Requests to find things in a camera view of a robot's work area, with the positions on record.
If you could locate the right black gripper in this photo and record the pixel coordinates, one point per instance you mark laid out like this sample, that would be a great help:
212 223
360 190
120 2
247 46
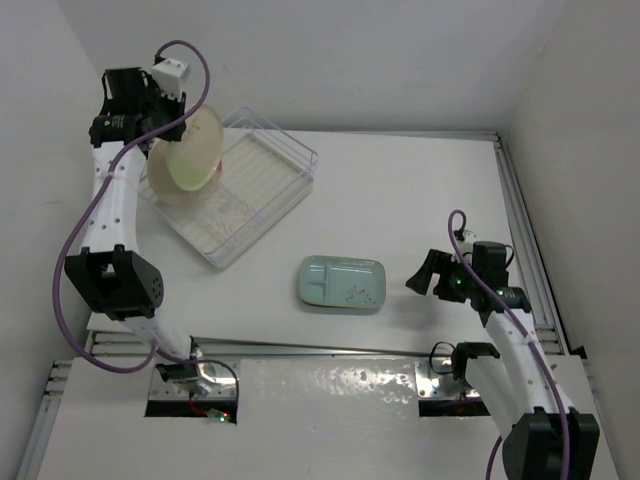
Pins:
436 262

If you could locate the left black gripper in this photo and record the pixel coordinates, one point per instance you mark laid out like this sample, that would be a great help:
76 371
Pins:
152 93

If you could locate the green and cream round plate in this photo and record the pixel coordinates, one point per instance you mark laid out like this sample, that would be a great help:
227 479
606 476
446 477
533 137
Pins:
193 160

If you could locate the pink and cream round plate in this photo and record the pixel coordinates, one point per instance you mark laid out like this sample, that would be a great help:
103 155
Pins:
164 186

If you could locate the teal dotted rectangular plate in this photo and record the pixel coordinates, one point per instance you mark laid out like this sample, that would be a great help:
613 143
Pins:
342 282

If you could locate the teal divided rectangular plate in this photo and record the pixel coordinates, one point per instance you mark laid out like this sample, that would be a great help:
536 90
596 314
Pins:
305 295

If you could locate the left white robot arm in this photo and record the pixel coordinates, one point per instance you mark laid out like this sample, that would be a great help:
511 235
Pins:
108 272

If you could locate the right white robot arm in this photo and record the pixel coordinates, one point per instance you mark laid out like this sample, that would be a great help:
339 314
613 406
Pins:
543 434

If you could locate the white front cover board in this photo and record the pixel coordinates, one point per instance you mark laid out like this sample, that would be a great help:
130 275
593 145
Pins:
298 419

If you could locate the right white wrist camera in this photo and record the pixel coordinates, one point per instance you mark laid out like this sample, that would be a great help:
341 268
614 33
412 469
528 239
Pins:
465 240

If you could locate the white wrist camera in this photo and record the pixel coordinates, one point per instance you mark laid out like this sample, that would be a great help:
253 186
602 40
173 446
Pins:
170 76
465 240

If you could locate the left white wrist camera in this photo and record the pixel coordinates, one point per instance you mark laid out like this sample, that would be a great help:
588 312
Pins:
170 76

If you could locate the clear wire dish rack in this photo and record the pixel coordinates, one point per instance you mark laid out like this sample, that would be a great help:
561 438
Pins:
265 172

